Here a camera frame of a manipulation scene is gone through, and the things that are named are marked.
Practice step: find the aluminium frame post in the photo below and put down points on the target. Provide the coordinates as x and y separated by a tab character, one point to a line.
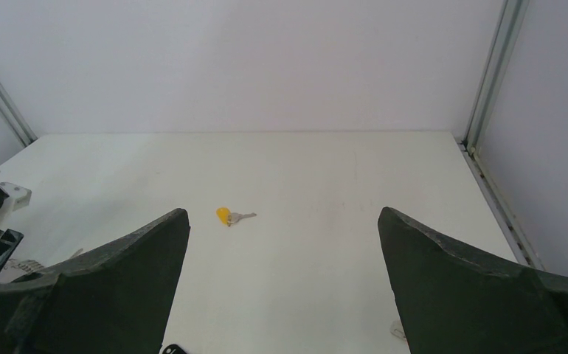
0	97
504	40

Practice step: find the right aluminium table rail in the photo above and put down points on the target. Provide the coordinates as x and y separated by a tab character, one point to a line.
521	247

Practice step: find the black tagged key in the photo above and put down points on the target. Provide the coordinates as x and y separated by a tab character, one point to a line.
173	349

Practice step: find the yellow tagged key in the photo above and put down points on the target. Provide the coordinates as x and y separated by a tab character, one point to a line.
230	218

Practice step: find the right aluminium frame post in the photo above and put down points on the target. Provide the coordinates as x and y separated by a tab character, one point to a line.
504	40

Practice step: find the left aluminium frame post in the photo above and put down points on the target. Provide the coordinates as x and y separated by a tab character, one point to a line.
0	97

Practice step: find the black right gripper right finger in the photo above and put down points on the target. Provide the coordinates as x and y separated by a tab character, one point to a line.
455	298

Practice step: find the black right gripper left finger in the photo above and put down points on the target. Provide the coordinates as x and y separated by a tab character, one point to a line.
115	298

